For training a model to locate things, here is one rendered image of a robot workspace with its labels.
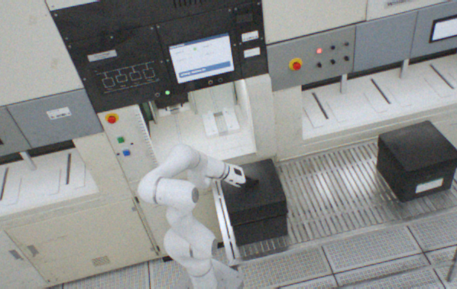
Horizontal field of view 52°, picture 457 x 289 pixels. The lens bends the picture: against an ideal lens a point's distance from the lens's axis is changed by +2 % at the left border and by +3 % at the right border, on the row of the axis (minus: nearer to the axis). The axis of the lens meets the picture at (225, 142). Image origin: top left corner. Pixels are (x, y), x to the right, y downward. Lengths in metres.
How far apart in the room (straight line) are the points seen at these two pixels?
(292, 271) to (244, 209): 1.11
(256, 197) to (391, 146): 0.76
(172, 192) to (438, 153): 1.41
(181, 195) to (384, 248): 1.97
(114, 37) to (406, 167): 1.51
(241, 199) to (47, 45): 1.11
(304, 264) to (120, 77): 1.77
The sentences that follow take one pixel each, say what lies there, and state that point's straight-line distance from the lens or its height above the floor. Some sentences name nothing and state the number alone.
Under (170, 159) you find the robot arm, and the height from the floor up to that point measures 1.59.
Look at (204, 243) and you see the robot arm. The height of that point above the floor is 1.19.
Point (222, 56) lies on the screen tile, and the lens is 2.24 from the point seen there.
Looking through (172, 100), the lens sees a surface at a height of 0.98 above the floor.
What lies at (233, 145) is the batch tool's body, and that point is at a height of 0.87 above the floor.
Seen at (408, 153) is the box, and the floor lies 1.01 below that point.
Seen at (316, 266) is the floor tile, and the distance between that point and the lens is 3.24.
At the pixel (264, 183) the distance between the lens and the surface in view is 2.28.
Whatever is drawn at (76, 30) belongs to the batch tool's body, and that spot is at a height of 1.85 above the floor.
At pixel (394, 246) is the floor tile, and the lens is 3.37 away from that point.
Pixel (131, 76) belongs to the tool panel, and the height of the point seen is 1.57.
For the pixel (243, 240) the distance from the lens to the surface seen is 2.40.
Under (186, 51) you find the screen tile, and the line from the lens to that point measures 2.19.
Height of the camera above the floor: 2.80
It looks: 44 degrees down
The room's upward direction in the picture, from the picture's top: 11 degrees counter-clockwise
